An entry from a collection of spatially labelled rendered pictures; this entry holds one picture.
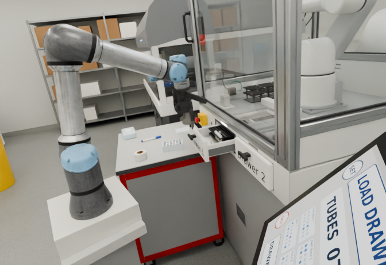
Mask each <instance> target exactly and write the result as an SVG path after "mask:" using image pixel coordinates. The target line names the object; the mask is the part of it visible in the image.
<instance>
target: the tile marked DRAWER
mask: <svg viewBox="0 0 386 265"><path fill-rule="evenodd" d="M280 239H281V234H279V235H278V236H276V237H275V238H274V239H272V240H271V241H269V242H267V243H266V244H265V247H264V251H263V255H262V258H261V262H260V265H275V264H276V259H277V254H278V250H279V245H280Z"/></svg>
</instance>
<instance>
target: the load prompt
mask: <svg viewBox="0 0 386 265"><path fill-rule="evenodd" d="M347 185H348V193H349V201H350V208H351V213H352V221H353V229H354V237H355V242H356V250H357V257H358V265H386V188H385V185H384V182H383V179H382V177H381V174H380V171H379V169H378V166H377V163H375V164H373V165H372V166H370V167H369V168H367V169H366V170H365V171H363V172H362V173H360V174H359V175H357V176H356V177H354V178H353V179H351V180H350V181H348V182H347Z"/></svg>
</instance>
